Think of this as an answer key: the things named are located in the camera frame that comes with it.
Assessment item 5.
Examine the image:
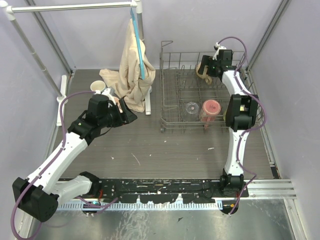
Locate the peach pink mug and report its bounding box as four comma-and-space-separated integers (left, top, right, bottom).
113, 96, 123, 113

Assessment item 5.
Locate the light blue mug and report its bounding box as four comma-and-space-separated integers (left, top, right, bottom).
90, 80, 107, 92

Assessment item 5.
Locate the clear glass cup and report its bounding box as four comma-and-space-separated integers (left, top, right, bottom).
183, 101, 199, 122

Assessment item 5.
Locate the yellow-green mug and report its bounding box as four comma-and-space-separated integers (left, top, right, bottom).
222, 108, 228, 121

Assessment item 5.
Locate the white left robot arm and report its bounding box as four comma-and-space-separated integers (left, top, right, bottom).
12, 94, 138, 223

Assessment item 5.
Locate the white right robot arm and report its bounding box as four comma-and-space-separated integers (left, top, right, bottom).
198, 46, 258, 197

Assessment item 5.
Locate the white metal clothes rack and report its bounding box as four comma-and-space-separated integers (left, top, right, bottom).
4, 0, 152, 116

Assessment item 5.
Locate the beige round mug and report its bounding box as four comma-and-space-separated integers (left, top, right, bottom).
195, 63, 213, 85

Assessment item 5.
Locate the beige cloth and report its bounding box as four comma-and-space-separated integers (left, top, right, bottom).
99, 20, 156, 113

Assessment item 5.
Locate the blue clothes hanger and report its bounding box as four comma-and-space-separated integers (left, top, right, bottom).
130, 7, 146, 80

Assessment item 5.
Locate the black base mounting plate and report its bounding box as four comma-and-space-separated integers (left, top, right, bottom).
80, 178, 242, 204

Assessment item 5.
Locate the grey wire dish rack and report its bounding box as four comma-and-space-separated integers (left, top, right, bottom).
159, 39, 263, 133

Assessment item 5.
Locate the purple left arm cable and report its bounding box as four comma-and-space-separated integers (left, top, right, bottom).
11, 90, 101, 240

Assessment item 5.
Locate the slotted cable duct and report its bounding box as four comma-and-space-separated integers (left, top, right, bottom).
57, 199, 223, 211

